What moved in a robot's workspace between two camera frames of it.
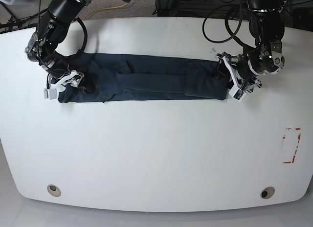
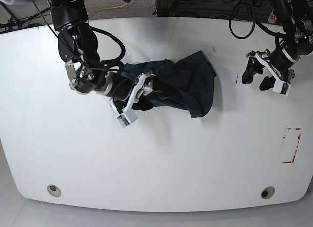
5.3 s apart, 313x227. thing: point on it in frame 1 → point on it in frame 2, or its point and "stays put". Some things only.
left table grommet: (54, 190) stays put
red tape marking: (294, 156) stays put
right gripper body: (244, 69) → (280, 60)
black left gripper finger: (88, 82) → (157, 83)
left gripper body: (58, 68) → (121, 88)
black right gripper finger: (230, 84) → (267, 83)
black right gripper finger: (223, 68) → (254, 66)
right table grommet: (267, 192) stays put
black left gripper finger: (70, 92) → (144, 103)
